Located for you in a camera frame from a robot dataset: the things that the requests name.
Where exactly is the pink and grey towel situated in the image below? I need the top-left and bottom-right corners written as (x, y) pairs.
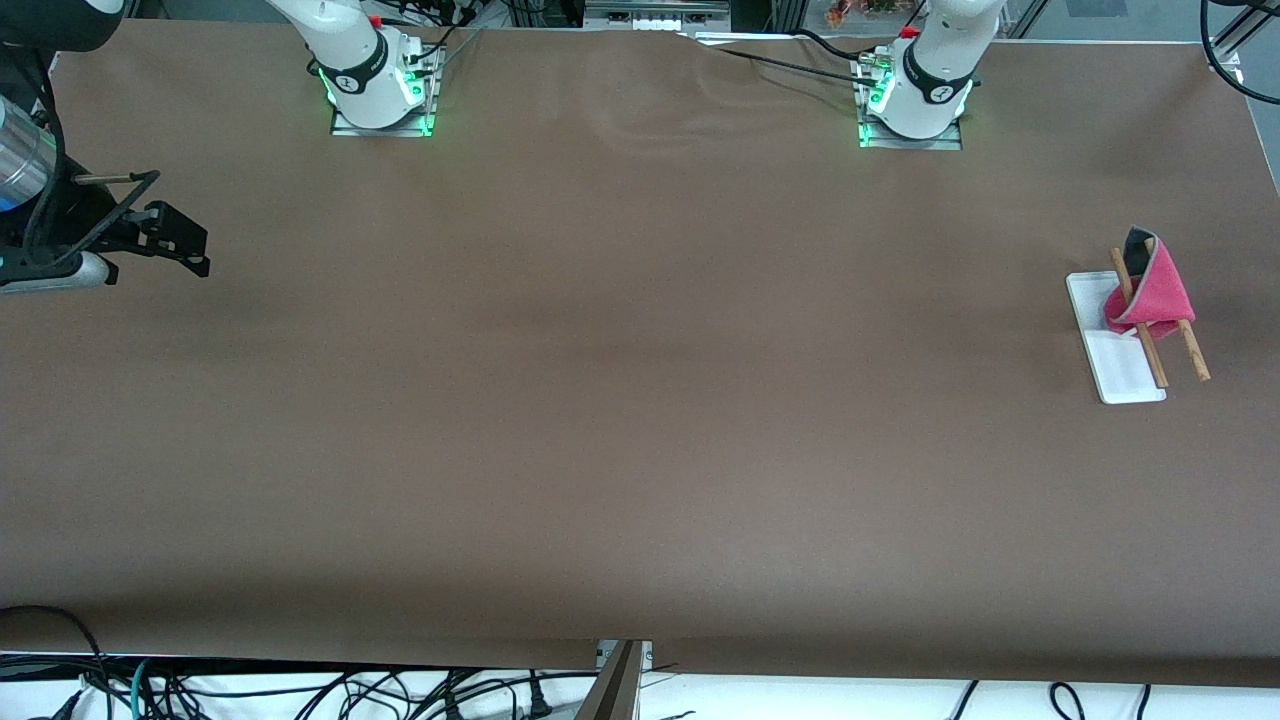
top-left (1104, 226), bottom-right (1196, 343)

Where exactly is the white rack with wooden rods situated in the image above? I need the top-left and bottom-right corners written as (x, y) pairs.
top-left (1066, 245), bottom-right (1212, 405)

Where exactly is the white power strip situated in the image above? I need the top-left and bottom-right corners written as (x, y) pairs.
top-left (585, 0), bottom-right (731, 31)

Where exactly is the orange patterned background object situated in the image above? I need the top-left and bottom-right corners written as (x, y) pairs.
top-left (825, 0), bottom-right (921, 26)

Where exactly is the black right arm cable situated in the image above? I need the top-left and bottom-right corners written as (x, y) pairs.
top-left (20, 48), bottom-right (161, 273)

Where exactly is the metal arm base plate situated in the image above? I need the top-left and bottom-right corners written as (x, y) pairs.
top-left (330, 45), bottom-right (443, 138)
top-left (855, 60), bottom-right (964, 151)

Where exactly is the black arm base cable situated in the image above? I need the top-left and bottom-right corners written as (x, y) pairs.
top-left (410, 22), bottom-right (483, 63)

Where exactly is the black looped floor cable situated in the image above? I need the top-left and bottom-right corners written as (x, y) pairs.
top-left (0, 605), bottom-right (109, 720)

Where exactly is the black cable on table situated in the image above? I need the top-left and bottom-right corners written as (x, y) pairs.
top-left (680, 28), bottom-right (886, 86)

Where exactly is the aluminium frame profile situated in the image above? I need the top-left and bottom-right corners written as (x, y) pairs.
top-left (575, 640), bottom-right (653, 720)

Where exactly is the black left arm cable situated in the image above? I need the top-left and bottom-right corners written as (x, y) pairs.
top-left (1200, 0), bottom-right (1280, 106)

